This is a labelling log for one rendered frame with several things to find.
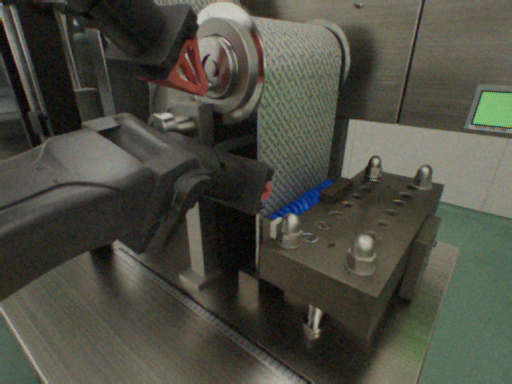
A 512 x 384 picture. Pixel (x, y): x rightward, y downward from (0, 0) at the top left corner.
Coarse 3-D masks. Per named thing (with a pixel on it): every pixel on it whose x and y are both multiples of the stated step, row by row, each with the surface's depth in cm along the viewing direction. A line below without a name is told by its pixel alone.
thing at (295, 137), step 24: (336, 96) 55; (264, 120) 40; (288, 120) 45; (312, 120) 51; (264, 144) 42; (288, 144) 47; (312, 144) 53; (288, 168) 49; (312, 168) 56; (288, 192) 51; (264, 216) 47
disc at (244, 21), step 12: (204, 12) 39; (216, 12) 37; (228, 12) 36; (240, 12) 35; (240, 24) 36; (252, 24) 35; (252, 36) 35; (252, 48) 36; (264, 60) 35; (264, 72) 36; (252, 84) 38; (264, 84) 37; (252, 96) 38; (240, 108) 40; (252, 108) 39; (216, 120) 44; (228, 120) 42; (240, 120) 41
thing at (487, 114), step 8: (488, 96) 48; (496, 96) 48; (504, 96) 47; (480, 104) 49; (488, 104) 48; (496, 104) 48; (504, 104) 47; (480, 112) 49; (488, 112) 49; (496, 112) 48; (504, 112) 48; (480, 120) 50; (488, 120) 49; (496, 120) 49; (504, 120) 48
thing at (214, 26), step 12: (204, 24) 38; (216, 24) 37; (228, 24) 36; (228, 36) 36; (240, 36) 35; (240, 48) 36; (240, 60) 36; (252, 60) 36; (240, 72) 37; (252, 72) 37; (240, 84) 38; (204, 96) 42; (228, 96) 40; (240, 96) 38; (216, 108) 42; (228, 108) 40
